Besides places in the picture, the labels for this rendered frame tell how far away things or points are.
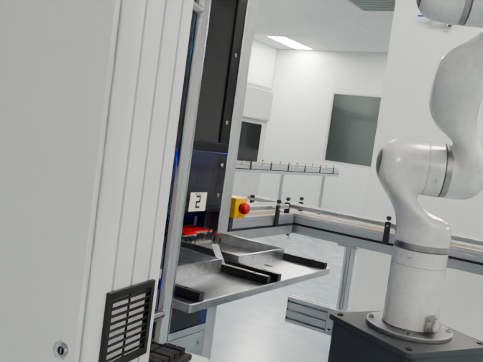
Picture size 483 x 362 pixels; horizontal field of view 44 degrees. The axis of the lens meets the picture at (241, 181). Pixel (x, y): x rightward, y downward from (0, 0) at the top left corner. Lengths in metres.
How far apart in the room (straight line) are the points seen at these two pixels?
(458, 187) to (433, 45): 1.91
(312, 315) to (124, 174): 2.02
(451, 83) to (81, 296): 0.79
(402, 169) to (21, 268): 0.80
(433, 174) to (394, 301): 0.29
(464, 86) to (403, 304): 0.48
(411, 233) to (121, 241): 0.71
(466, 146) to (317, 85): 9.48
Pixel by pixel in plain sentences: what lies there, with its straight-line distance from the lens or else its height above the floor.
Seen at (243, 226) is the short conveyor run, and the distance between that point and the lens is 2.35.
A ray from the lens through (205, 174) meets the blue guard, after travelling 1.90.
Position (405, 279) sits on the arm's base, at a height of 0.98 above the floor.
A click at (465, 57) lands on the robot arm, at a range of 1.22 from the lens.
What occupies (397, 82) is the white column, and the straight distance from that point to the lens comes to 3.22.
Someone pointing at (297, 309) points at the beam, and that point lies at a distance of 2.78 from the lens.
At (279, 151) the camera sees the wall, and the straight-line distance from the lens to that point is 10.94.
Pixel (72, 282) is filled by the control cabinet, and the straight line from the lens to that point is 0.83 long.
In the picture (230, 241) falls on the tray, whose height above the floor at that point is 0.89.
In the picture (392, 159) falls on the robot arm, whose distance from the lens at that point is 1.32.
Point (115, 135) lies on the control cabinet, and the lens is 0.80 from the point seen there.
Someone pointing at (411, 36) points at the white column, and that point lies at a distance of 3.24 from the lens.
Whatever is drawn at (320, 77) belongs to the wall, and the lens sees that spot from 10.73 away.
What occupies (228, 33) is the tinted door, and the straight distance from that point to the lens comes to 1.96.
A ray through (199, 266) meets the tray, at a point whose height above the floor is 0.90.
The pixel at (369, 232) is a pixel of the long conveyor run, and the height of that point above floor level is 0.92.
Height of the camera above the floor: 1.24
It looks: 4 degrees down
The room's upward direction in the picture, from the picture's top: 8 degrees clockwise
